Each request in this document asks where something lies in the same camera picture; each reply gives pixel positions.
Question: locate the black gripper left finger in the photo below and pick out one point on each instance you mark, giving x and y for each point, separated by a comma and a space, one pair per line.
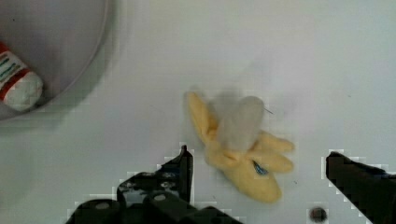
160, 197

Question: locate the yellow plush banana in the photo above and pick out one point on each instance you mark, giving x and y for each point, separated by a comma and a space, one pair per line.
235, 144

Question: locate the lilac round plate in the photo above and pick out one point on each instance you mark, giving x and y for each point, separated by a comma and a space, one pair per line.
57, 39

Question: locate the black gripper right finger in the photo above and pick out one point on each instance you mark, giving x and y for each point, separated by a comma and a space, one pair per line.
370, 189

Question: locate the red ketchup bottle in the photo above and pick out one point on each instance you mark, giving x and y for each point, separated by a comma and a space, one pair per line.
21, 87

